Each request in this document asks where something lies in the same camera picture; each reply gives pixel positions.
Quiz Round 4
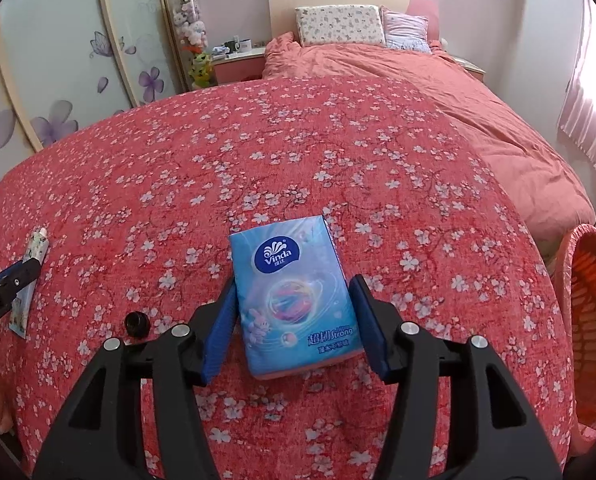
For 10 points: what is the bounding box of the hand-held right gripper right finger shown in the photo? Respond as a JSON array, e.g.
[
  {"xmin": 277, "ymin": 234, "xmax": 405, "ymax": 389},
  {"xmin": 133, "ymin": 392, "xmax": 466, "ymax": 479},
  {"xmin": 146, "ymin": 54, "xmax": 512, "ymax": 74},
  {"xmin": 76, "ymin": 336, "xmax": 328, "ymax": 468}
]
[{"xmin": 349, "ymin": 274, "xmax": 564, "ymax": 480}]

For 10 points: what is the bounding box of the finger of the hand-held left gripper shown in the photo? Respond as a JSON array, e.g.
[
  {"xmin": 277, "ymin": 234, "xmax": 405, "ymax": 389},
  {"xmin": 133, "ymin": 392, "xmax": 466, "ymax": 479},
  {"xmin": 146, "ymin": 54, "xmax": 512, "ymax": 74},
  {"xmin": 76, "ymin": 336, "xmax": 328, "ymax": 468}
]
[{"xmin": 0, "ymin": 260, "xmax": 42, "ymax": 308}]

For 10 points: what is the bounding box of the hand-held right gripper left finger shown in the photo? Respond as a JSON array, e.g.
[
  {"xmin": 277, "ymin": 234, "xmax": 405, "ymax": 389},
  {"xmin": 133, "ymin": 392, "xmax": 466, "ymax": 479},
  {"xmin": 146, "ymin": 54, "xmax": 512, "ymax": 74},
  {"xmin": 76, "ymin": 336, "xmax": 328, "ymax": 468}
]
[{"xmin": 32, "ymin": 277, "xmax": 239, "ymax": 480}]

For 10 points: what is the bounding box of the grey squeezed tube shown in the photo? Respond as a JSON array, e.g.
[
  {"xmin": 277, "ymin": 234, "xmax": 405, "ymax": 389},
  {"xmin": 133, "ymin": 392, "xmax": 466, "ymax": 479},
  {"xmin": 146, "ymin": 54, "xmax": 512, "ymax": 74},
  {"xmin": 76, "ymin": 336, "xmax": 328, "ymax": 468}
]
[{"xmin": 8, "ymin": 227, "xmax": 49, "ymax": 335}]

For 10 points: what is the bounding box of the blue tissue pack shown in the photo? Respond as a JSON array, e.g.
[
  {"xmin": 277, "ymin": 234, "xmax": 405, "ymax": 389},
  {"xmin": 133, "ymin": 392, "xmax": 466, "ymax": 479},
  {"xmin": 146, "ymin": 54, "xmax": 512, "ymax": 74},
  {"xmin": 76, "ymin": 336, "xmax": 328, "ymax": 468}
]
[{"xmin": 228, "ymin": 214, "xmax": 365, "ymax": 380}]

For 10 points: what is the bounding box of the orange plastic basket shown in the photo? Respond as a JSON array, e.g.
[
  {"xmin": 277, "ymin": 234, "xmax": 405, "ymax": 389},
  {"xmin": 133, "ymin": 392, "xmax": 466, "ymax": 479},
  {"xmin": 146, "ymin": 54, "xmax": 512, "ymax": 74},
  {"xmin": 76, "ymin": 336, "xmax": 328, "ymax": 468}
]
[{"xmin": 553, "ymin": 222, "xmax": 596, "ymax": 456}]

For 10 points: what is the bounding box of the small black cap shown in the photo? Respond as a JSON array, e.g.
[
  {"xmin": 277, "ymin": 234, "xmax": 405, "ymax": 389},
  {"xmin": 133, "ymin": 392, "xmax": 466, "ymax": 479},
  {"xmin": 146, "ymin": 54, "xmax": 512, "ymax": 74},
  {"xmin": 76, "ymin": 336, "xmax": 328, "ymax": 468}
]
[{"xmin": 124, "ymin": 312, "xmax": 151, "ymax": 337}]

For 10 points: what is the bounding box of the red floral tablecloth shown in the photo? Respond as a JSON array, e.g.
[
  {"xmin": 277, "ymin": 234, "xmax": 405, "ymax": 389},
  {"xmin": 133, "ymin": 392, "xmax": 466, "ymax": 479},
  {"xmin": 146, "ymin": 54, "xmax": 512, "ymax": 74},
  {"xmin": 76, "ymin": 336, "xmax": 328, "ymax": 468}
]
[{"xmin": 0, "ymin": 76, "xmax": 579, "ymax": 480}]

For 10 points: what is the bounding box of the wardrobe with purple flower doors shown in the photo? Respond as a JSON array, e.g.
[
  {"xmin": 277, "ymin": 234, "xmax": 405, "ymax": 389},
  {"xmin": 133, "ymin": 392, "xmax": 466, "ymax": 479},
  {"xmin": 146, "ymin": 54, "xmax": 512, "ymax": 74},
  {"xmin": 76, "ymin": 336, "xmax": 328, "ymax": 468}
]
[{"xmin": 0, "ymin": 0, "xmax": 189, "ymax": 221}]

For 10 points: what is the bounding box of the salmon red duvet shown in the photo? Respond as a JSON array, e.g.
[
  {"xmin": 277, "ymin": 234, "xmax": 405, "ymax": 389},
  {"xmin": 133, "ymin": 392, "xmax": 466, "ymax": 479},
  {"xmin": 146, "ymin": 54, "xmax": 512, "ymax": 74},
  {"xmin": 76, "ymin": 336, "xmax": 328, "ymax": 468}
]
[{"xmin": 263, "ymin": 31, "xmax": 596, "ymax": 256}]

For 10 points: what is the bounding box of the pink and white nightstand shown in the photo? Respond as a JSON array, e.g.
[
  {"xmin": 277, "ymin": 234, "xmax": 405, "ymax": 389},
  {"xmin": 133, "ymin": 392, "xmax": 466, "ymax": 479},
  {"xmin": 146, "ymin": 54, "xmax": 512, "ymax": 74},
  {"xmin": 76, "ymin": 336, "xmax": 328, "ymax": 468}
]
[
  {"xmin": 212, "ymin": 49, "xmax": 267, "ymax": 86},
  {"xmin": 450, "ymin": 55, "xmax": 486, "ymax": 83}
]

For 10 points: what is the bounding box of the green plush toy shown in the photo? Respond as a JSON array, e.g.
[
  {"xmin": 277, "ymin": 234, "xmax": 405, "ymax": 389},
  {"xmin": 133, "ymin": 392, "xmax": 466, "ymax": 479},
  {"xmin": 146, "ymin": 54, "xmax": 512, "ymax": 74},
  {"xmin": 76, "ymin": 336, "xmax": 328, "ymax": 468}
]
[{"xmin": 189, "ymin": 52, "xmax": 213, "ymax": 88}]

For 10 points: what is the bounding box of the pink striped pillow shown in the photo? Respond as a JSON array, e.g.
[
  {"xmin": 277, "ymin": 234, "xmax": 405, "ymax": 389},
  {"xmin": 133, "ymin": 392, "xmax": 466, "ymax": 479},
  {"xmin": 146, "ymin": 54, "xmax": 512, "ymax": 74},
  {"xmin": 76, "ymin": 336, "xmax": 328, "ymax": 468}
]
[{"xmin": 380, "ymin": 7, "xmax": 433, "ymax": 53}]

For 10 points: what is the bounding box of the white floral pillow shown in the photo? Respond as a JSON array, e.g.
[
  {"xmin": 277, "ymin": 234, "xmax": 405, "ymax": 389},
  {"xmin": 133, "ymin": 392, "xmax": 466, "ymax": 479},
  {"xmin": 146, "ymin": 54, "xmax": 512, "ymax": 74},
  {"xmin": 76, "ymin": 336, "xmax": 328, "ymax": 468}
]
[{"xmin": 295, "ymin": 5, "xmax": 386, "ymax": 48}]

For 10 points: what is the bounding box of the pink curtain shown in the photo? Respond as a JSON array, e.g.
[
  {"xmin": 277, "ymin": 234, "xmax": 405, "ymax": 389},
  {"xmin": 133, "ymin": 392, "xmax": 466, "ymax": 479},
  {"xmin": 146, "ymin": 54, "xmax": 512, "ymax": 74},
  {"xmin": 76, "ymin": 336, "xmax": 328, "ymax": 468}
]
[{"xmin": 558, "ymin": 0, "xmax": 596, "ymax": 186}]

